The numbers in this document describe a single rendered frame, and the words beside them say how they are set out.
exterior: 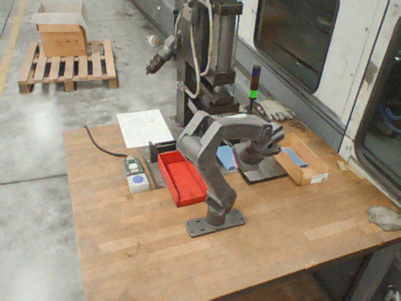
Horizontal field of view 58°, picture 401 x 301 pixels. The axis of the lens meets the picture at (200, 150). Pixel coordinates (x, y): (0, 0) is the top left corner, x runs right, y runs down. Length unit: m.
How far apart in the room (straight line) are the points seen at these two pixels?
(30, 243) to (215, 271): 1.60
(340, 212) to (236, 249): 0.43
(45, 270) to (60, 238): 0.23
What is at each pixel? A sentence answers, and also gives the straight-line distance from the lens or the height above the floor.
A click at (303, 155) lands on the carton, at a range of 1.59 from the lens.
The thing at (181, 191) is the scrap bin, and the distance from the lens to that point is 1.34.
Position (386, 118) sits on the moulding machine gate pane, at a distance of 1.55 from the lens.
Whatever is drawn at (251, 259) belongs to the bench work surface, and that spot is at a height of 0.90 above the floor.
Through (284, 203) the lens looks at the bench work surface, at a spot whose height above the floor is 0.90.
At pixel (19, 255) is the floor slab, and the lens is 2.47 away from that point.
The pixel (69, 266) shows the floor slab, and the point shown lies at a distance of 2.32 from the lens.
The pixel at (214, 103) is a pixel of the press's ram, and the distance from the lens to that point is 1.36.
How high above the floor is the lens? 1.80
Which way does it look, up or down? 35 degrees down
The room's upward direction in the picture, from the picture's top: 4 degrees clockwise
